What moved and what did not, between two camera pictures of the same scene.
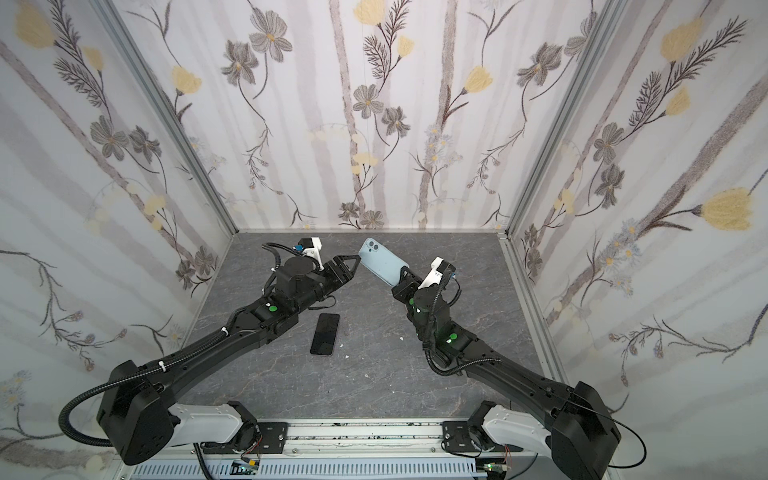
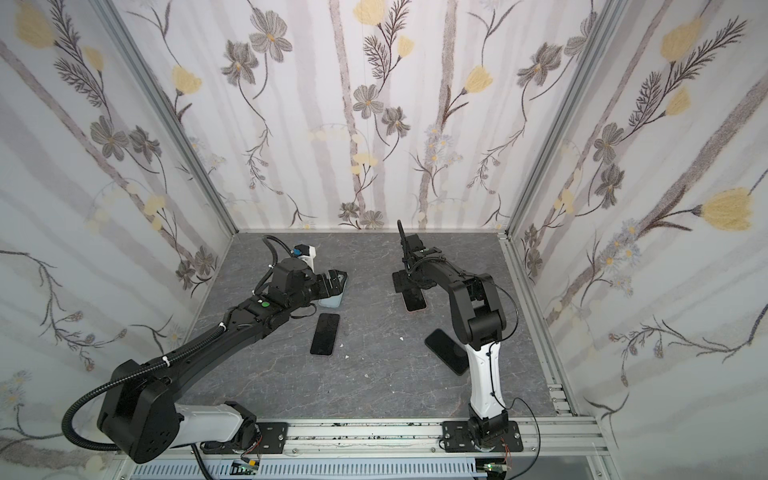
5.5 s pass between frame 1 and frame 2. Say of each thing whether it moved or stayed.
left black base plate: stayed
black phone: stayed
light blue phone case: moved
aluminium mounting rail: stayed
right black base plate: stayed
